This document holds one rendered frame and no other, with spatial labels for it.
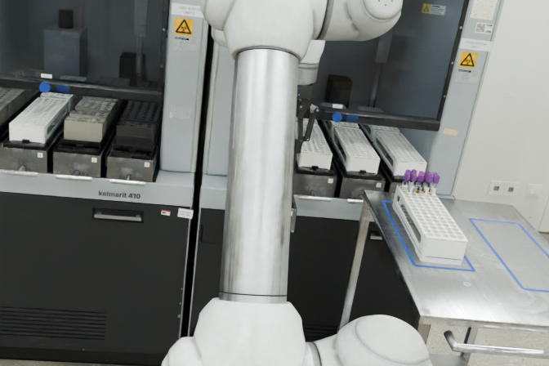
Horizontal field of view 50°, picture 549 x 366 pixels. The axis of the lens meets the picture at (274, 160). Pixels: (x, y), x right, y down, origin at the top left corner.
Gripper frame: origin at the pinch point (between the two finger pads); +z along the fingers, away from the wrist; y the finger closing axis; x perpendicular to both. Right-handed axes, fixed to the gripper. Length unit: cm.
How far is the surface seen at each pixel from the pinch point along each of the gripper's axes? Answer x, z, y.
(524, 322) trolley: 59, 10, -43
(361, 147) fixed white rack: -24.6, 4.9, -27.2
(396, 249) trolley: 33.5, 9.5, -23.9
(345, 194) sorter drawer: -11.5, 16.4, -21.2
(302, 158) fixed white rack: -15.0, 7.2, -6.9
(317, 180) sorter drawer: -11.4, 12.5, -11.8
